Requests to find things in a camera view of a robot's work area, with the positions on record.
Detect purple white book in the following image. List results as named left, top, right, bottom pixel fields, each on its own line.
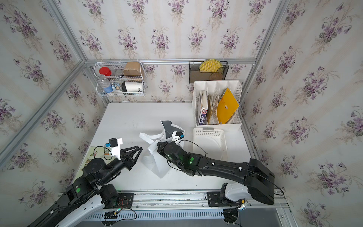
left=197, top=90, right=208, bottom=125

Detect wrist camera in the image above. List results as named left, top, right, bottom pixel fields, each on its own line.
left=175, top=131, right=185, bottom=140
left=105, top=138, right=123, bottom=160

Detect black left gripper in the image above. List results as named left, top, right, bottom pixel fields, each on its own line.
left=95, top=147, right=143, bottom=189

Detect brown cardboard box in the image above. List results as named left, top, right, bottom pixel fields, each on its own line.
left=123, top=62, right=143, bottom=76

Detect beige papers in organizer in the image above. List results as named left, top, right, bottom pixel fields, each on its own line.
left=207, top=85, right=220, bottom=125

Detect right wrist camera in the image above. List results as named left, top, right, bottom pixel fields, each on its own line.
left=175, top=131, right=185, bottom=140

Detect aluminium rail frame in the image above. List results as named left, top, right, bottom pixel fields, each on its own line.
left=56, top=189, right=287, bottom=213

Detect clear plastic bottle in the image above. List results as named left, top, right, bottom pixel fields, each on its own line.
left=97, top=74, right=113, bottom=93

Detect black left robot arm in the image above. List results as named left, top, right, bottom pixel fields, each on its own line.
left=30, top=146, right=143, bottom=227

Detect white insulated delivery bag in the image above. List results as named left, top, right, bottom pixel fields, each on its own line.
left=139, top=121, right=185, bottom=178

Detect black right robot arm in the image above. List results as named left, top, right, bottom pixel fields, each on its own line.
left=157, top=142, right=275, bottom=205

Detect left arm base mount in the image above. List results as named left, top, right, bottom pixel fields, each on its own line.
left=100, top=184, right=134, bottom=209

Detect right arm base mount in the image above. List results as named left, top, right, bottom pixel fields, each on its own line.
left=205, top=183, right=250, bottom=207

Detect white perforated plastic tray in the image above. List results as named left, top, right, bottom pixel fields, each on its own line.
left=193, top=128, right=228, bottom=161

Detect white black cylinder can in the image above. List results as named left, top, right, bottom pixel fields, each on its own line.
left=122, top=81, right=144, bottom=93

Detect white wire wall basket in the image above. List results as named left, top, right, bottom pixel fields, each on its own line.
left=93, top=61, right=146, bottom=97

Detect yellow folder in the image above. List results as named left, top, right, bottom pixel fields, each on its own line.
left=217, top=88, right=239, bottom=124

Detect green printed booklet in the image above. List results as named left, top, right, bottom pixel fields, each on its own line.
left=78, top=146, right=110, bottom=171

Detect white plastic file organizer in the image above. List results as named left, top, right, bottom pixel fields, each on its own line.
left=192, top=80, right=243, bottom=131

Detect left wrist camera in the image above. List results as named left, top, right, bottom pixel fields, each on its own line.
left=105, top=138, right=123, bottom=160

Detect black mesh wall holder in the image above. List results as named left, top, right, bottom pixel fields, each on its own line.
left=189, top=61, right=229, bottom=84

